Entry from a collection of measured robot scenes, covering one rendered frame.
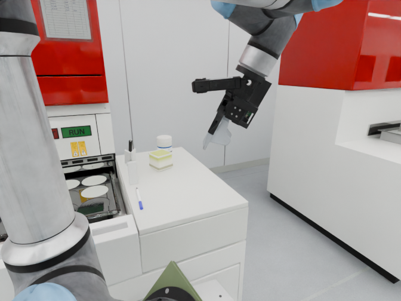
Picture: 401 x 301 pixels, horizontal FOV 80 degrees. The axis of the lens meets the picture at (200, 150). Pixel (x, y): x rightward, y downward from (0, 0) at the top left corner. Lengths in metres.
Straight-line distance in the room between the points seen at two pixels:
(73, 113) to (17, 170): 0.83
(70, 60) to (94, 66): 0.09
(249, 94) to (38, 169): 0.42
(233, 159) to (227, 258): 2.58
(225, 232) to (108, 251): 0.35
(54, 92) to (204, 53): 2.08
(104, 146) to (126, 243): 0.63
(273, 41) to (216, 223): 0.51
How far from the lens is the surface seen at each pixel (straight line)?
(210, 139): 0.56
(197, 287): 0.72
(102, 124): 1.19
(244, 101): 0.54
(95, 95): 1.12
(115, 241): 0.68
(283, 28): 0.54
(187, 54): 2.84
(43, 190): 0.38
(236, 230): 0.81
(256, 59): 0.53
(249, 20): 0.48
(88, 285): 0.39
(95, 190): 1.06
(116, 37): 2.68
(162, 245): 0.72
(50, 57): 1.12
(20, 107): 0.35
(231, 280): 0.95
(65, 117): 1.18
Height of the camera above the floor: 1.36
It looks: 19 degrees down
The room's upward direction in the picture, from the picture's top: straight up
